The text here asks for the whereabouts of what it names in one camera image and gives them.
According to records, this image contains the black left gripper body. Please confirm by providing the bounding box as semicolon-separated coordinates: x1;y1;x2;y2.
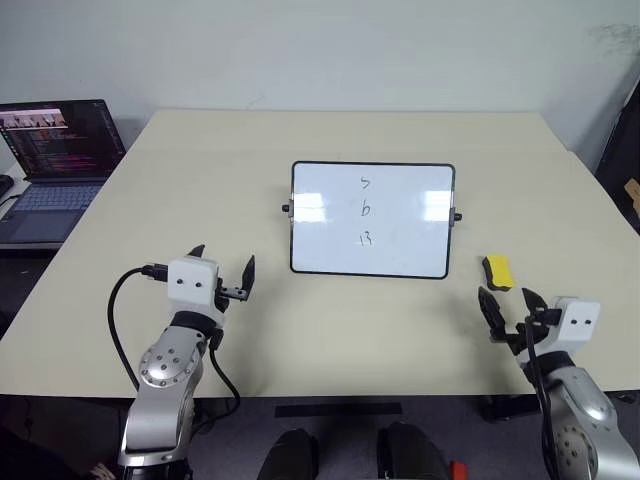
215;276;250;314

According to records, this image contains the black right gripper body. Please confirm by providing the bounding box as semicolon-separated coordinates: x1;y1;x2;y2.
488;306;564;357

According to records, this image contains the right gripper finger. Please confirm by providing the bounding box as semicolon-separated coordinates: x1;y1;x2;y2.
521;287;550;314
477;285;507;332

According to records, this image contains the yellow and black eraser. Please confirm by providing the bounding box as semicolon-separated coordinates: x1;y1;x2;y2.
480;254;517;293

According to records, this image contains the black table foot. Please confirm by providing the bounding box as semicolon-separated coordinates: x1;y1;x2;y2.
481;394;545;424

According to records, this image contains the black-framed tabletop whiteboard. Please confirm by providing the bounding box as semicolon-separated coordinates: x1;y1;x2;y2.
279;160;464;280

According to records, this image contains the open grey laptop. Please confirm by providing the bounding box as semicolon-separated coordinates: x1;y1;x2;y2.
0;98;128;247

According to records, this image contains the black tape strip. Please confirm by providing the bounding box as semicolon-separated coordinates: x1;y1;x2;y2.
274;402;404;418

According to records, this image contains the dark rounded shape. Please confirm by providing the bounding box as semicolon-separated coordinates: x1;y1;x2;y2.
256;427;322;480
376;421;452;480

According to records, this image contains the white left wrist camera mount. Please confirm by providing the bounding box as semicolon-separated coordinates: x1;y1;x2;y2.
166;256;227;326

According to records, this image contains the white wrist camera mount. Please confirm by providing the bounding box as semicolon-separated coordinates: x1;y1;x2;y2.
166;256;227;326
518;295;602;372

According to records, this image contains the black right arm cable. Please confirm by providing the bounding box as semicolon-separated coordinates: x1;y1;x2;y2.
524;305;559;480

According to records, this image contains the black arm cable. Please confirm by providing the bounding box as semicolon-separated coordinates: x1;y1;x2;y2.
108;261;242;434
524;305;559;480

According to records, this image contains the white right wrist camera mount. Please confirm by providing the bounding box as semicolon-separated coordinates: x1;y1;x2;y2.
518;295;602;372

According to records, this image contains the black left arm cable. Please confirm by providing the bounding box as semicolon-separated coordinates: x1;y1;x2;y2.
108;261;242;434

